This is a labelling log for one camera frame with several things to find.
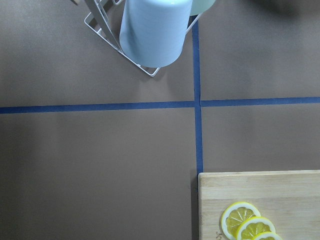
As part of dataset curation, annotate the white wire cup rack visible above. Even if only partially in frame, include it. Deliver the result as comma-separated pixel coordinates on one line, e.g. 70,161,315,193
85,0,196,77

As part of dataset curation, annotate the light blue cup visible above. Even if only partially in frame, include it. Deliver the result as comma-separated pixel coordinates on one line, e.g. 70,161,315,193
119,0,192,68

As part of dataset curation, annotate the lemon slice middle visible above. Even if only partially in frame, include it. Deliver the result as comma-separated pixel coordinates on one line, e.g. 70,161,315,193
235,216,276,240

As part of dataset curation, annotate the bamboo cutting board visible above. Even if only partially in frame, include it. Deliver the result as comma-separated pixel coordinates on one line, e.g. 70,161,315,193
198,170,320,240

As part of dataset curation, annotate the mint green cup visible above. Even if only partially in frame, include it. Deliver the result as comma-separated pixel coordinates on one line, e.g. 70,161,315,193
190,0,216,16

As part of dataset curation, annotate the lemon slice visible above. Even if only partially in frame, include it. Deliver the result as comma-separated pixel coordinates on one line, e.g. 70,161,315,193
220,201,261,240
252,231,283,240
235,216,276,240

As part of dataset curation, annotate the lemon slice inner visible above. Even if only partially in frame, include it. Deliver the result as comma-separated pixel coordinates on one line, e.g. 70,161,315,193
252,231,283,240

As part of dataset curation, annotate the lemon slice outer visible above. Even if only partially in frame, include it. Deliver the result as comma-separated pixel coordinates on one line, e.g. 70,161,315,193
220,201,261,240

